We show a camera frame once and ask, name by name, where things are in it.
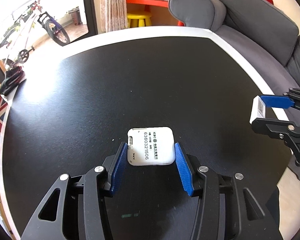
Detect red kids table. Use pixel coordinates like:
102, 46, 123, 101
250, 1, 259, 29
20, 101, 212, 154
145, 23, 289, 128
126, 0, 184, 26

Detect yellow plastic stool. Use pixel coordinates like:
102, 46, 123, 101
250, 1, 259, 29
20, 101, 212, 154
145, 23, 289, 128
127, 11, 152, 28

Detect black red gloves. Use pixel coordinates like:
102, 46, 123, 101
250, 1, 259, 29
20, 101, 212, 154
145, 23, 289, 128
0, 66, 25, 96

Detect white rectangular stick device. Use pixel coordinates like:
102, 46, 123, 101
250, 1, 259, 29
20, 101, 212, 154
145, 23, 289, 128
249, 96, 266, 124

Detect black table mat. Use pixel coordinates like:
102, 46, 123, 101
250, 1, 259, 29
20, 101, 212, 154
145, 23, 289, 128
3, 37, 291, 233

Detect beige curtain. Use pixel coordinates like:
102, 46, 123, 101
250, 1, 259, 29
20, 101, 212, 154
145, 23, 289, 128
100, 0, 128, 33

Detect grey sofa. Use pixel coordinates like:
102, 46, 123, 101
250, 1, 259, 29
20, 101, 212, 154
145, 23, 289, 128
167, 0, 300, 190

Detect white square device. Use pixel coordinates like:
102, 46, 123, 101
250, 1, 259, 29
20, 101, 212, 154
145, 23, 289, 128
127, 127, 175, 166

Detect white bicycle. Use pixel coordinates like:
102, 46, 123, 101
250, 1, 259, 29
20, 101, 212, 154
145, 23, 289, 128
0, 0, 70, 70

